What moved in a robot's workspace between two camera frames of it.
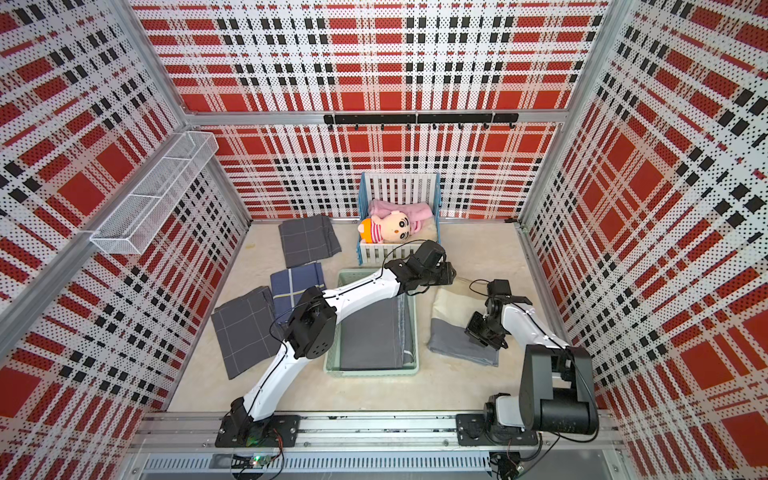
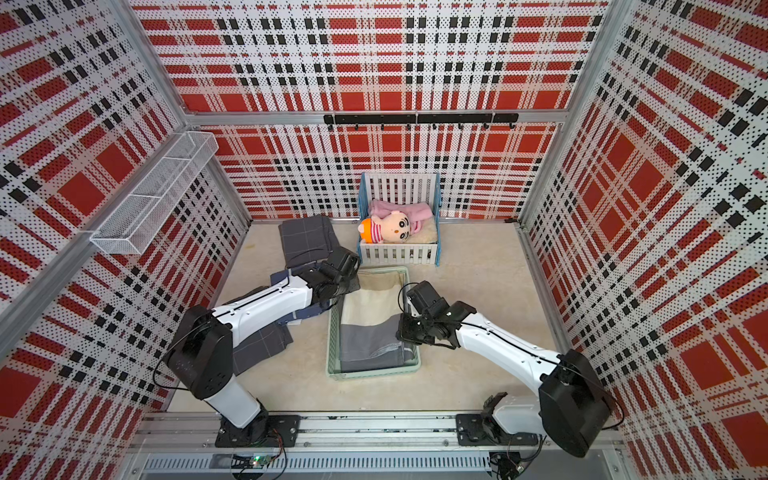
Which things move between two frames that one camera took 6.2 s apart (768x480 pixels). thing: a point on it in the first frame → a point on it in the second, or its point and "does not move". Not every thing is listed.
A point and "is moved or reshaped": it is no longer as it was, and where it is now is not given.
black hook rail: (421, 118) does not move
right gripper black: (472, 329) → (403, 331)
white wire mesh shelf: (142, 214) does not move
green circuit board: (255, 461) does not move
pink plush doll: (393, 221) does not move
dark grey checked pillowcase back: (308, 239) does not move
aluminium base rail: (578, 445) does not move
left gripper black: (448, 277) → (353, 272)
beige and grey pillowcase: (451, 311) is moved or reshaped
